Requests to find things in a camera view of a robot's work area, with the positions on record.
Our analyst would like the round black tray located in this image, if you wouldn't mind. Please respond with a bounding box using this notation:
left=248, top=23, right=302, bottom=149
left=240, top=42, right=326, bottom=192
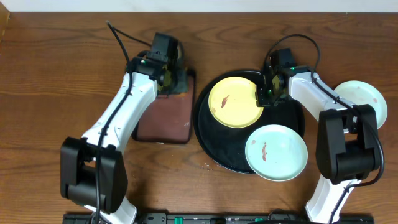
left=193, top=69, right=305, bottom=174

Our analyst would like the light green plate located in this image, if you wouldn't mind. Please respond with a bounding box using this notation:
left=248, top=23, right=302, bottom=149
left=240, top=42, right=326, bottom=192
left=335, top=80, right=388, bottom=129
left=244, top=124, right=308, bottom=182

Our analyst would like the yellow plate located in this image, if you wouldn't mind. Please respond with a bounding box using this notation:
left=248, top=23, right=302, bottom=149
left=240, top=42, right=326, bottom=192
left=208, top=77, right=264, bottom=128

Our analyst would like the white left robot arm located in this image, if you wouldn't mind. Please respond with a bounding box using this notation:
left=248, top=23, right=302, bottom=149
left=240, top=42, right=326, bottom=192
left=60, top=47, right=190, bottom=223

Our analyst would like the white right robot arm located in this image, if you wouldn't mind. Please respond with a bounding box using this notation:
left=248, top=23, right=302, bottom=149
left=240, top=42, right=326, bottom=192
left=257, top=64, right=385, bottom=223

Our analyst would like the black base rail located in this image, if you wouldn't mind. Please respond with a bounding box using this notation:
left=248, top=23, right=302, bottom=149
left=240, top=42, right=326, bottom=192
left=62, top=210, right=376, bottom=224

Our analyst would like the black rectangular water tray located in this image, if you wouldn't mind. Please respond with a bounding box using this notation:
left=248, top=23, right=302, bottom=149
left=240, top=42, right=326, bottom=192
left=131, top=69, right=196, bottom=144

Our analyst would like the green and yellow sponge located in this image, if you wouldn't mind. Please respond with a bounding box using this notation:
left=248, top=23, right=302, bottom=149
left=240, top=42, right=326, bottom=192
left=158, top=70, right=173, bottom=92

